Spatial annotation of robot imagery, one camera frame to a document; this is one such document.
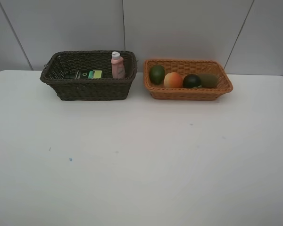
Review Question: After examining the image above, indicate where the dark brown wicker basket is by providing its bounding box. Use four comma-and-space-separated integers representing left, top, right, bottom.
40, 50, 137, 101

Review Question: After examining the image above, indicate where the green avocado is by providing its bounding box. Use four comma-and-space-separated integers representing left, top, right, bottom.
149, 65, 166, 85

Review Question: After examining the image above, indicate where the orange wicker basket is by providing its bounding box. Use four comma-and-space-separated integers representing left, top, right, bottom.
143, 59, 233, 101

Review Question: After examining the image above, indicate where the pink bottle white cap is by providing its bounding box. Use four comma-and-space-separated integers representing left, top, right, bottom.
111, 51, 125, 79

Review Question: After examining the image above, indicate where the dark green cleanser bottle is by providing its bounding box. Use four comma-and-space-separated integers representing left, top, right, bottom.
64, 70, 102, 80

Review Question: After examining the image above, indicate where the brown kiwi fruit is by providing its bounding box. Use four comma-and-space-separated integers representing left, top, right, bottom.
198, 73, 218, 89

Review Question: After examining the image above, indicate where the dark purple mangosteen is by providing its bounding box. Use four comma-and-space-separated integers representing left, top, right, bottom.
183, 74, 201, 89

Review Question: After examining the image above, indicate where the orange red round fruit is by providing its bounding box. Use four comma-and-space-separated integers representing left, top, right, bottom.
164, 72, 183, 89

